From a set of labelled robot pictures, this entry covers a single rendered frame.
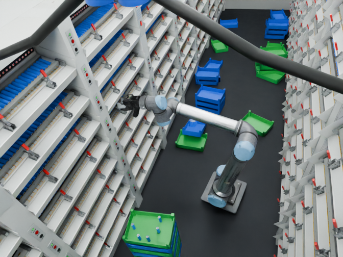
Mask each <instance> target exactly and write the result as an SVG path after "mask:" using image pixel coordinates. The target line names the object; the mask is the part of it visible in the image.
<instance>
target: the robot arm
mask: <svg viewBox="0 0 343 257"><path fill-rule="evenodd" d="M129 95H131V97H129ZM120 100H121V102H118V103H117V107H116V108H117V109H119V110H121V111H129V110H133V109H134V113H133V117H135V118H136V117H137V116H138V115H139V110H140V109H142V110H152V111H153V113H154V116H155V118H156V122H157V123H158V125H159V126H166V125H168V124H170V117H171V115H172V114H173V113H174V114H178V115H181V116H184V117H187V118H190V119H193V120H196V121H199V122H202V123H205V124H208V125H211V126H213V127H216V128H219V129H222V130H225V131H228V132H231V133H234V135H235V136H236V137H238V140H237V143H236V145H235V147H234V149H233V152H232V154H231V156H230V158H229V160H228V162H227V164H226V165H220V166H219V167H218V168H217V170H216V177H215V179H214V182H213V184H212V187H211V189H210V192H209V194H208V198H207V199H208V201H209V202H210V203H211V204H212V205H214V206H216V207H219V208H223V207H225V206H226V204H227V200H228V198H230V197H232V196H233V195H234V194H235V186H234V183H235V181H236V180H237V178H238V176H239V175H240V173H241V171H242V170H243V168H244V166H245V165H246V163H247V161H248V160H250V159H251V158H252V157H253V155H254V153H255V148H256V145H257V141H258V134H257V132H256V130H255V129H254V127H253V126H252V125H250V124H249V123H248V122H246V121H244V120H240V121H236V120H233V119H230V118H227V117H224V116H221V115H217V114H214V113H211V112H208V111H205V110H202V109H199V108H196V107H193V106H190V105H187V104H183V103H181V102H179V100H178V99H177V98H175V97H169V98H168V99H167V100H166V98H165V97H164V96H162V95H157V96H141V97H140V96H139V95H136V96H134V95H133V94H127V98H125V99H123V98H122V97H121V98H120Z"/></svg>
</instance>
